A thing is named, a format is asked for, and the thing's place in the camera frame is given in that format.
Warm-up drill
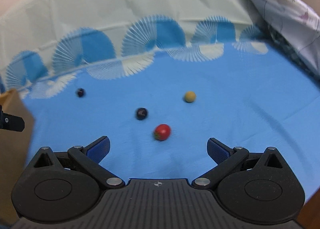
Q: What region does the red cherry tomato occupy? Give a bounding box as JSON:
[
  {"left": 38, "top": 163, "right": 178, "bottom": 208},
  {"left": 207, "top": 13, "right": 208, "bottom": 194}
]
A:
[{"left": 153, "top": 124, "right": 171, "bottom": 141}]

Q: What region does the small tan round fruit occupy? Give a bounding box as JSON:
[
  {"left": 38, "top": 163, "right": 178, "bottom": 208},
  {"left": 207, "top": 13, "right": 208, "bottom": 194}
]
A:
[{"left": 184, "top": 91, "right": 196, "bottom": 103}]

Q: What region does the brown cardboard box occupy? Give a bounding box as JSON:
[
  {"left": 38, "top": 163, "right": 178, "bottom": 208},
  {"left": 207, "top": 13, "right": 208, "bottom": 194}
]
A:
[{"left": 1, "top": 89, "right": 35, "bottom": 225}]

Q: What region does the dark cherry with stem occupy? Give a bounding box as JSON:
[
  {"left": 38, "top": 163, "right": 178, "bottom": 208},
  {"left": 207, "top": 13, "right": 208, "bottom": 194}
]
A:
[{"left": 75, "top": 88, "right": 86, "bottom": 98}]

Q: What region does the dark blueberry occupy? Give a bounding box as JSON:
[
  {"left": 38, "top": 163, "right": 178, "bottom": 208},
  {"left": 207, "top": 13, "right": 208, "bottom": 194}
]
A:
[{"left": 136, "top": 107, "right": 148, "bottom": 121}]

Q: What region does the blue fan-pattern sheet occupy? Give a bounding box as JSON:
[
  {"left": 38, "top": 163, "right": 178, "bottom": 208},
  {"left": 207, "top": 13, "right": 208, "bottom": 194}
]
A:
[{"left": 1, "top": 0, "right": 319, "bottom": 198}]

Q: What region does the grey floral blanket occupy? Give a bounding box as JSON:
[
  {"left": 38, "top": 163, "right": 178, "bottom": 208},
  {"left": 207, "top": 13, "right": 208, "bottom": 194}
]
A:
[{"left": 251, "top": 0, "right": 319, "bottom": 80}]

